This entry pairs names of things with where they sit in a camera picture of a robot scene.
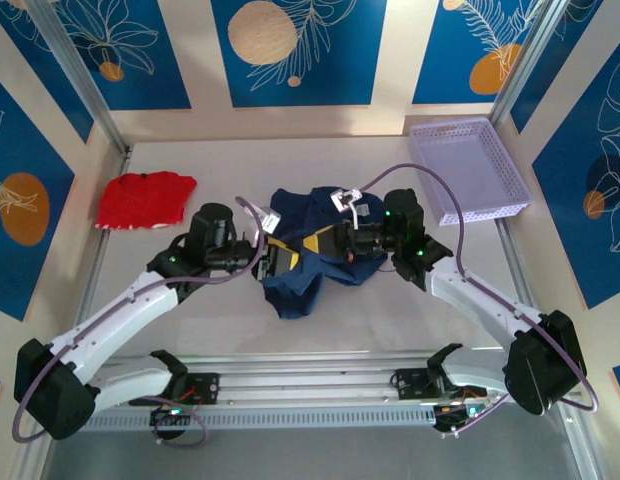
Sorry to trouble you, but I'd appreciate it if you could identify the navy blue t-shirt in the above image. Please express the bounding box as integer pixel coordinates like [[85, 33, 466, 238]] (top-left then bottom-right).
[[261, 186, 391, 321]]

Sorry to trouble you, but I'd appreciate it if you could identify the red folded t-shirt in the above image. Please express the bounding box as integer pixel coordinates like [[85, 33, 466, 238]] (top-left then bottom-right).
[[95, 170, 198, 231]]

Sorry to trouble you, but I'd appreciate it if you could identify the lavender perforated plastic basket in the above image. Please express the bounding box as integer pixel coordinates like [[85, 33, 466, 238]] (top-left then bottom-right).
[[408, 115, 535, 229]]

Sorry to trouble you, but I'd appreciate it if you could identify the small green-lit circuit board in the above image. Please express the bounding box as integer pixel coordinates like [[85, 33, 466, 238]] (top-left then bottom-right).
[[433, 402, 486, 432], [149, 403, 191, 427]]

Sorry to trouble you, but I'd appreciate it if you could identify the grey metal sheet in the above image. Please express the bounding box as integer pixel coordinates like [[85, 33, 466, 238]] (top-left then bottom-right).
[[39, 429, 579, 480]]

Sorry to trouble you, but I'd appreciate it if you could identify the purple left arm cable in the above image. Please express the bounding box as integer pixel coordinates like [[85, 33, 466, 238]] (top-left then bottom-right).
[[12, 196, 267, 449]]

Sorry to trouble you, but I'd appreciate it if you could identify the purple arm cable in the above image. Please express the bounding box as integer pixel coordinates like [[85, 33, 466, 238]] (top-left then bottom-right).
[[12, 196, 267, 449], [359, 162, 601, 440]]

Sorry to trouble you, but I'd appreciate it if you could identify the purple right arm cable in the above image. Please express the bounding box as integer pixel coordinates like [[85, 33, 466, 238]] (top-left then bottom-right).
[[359, 162, 601, 440]]

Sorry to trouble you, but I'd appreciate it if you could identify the aluminium table side rail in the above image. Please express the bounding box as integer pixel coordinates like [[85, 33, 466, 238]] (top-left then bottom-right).
[[494, 219, 550, 359], [77, 144, 134, 354]]

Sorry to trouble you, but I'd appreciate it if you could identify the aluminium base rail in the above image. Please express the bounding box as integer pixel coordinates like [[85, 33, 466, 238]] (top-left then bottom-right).
[[32, 349, 576, 416]]

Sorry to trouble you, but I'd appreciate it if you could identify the blue wall panel beige circle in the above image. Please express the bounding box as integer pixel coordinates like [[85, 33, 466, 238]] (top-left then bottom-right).
[[211, 0, 389, 108]]

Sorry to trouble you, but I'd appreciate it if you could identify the grey slotted cable duct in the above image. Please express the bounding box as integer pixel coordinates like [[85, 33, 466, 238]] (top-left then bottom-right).
[[52, 407, 441, 432]]

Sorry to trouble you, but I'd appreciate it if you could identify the blue wall panel fern print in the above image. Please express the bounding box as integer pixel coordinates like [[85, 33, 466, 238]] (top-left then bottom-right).
[[412, 0, 546, 105]]

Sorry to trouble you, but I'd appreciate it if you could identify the blue wall panel lily print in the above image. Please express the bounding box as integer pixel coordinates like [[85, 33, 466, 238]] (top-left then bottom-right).
[[47, 0, 192, 111]]

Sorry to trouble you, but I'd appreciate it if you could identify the aluminium frame post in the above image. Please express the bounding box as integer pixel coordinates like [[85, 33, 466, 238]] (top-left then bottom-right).
[[489, 0, 564, 127], [27, 0, 132, 157]]

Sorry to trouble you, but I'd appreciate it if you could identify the narrow blue side wall panel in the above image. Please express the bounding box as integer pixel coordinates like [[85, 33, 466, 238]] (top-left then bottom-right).
[[0, 0, 95, 145], [509, 0, 591, 135]]

